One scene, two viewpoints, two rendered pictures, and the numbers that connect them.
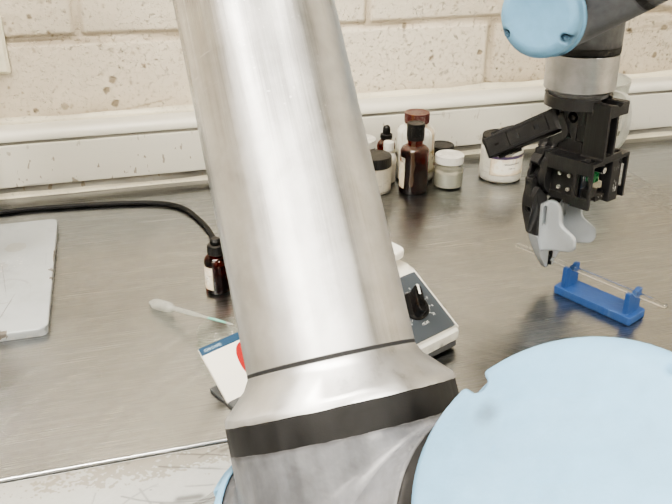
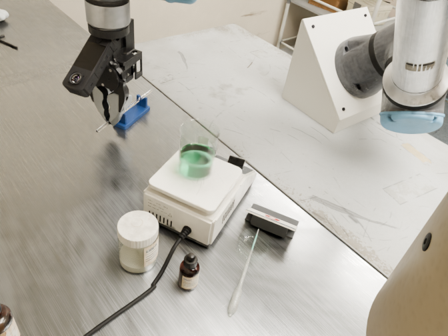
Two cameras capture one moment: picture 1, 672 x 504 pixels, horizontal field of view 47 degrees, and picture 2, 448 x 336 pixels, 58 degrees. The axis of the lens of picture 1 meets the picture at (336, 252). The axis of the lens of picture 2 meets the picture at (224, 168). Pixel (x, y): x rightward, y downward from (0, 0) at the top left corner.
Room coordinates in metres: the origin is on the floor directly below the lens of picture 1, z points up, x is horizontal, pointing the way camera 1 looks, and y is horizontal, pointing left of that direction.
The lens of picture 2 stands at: (0.96, 0.45, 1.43)
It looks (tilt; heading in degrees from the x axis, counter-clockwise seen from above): 40 degrees down; 239
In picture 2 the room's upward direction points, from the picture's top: 10 degrees clockwise
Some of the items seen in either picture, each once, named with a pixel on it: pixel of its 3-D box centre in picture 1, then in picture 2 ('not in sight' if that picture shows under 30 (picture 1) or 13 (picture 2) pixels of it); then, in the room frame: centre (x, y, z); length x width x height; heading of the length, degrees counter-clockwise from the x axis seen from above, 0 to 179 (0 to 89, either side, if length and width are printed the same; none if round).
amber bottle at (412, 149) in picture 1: (414, 157); not in sight; (1.12, -0.12, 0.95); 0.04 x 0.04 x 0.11
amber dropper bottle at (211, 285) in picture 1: (216, 263); (189, 269); (0.80, 0.14, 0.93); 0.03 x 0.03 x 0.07
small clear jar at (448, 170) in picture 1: (448, 169); not in sight; (1.14, -0.18, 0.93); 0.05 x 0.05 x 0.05
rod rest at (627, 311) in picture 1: (599, 290); (131, 111); (0.77, -0.30, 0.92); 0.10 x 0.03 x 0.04; 41
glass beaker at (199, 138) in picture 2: not in sight; (198, 152); (0.74, -0.01, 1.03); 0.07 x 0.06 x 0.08; 92
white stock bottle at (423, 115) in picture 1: (415, 145); not in sight; (1.18, -0.13, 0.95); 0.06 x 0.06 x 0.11
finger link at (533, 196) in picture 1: (540, 196); (116, 91); (0.82, -0.23, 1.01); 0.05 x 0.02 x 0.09; 130
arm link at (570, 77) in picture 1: (582, 72); (106, 11); (0.82, -0.26, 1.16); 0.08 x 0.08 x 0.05
